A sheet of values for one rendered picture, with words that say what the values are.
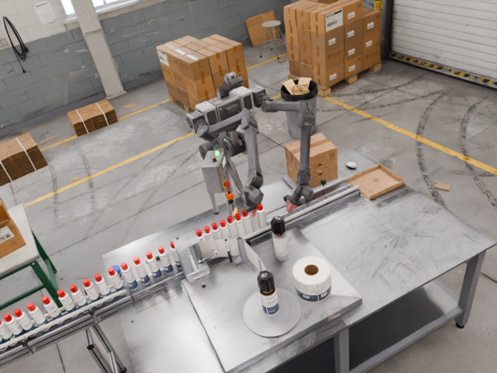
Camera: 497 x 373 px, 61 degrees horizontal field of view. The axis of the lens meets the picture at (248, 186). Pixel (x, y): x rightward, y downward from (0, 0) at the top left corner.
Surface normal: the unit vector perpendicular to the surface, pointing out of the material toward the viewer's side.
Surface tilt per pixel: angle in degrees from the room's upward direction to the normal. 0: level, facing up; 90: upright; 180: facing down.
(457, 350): 0
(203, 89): 90
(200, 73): 91
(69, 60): 90
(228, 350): 0
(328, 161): 90
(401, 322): 0
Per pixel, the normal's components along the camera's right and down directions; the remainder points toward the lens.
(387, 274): -0.15, -0.79
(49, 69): 0.53, 0.44
